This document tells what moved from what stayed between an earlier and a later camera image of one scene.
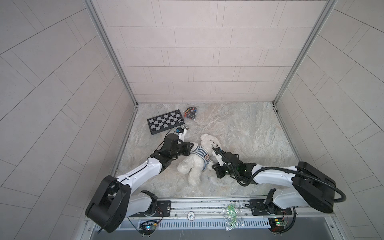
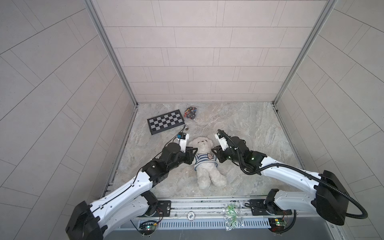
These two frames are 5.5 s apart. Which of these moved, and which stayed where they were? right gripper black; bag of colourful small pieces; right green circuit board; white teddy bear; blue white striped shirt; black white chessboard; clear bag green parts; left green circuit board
Moved: white teddy bear; blue white striped shirt; right gripper black
Stayed: black white chessboard; clear bag green parts; bag of colourful small pieces; left green circuit board; right green circuit board
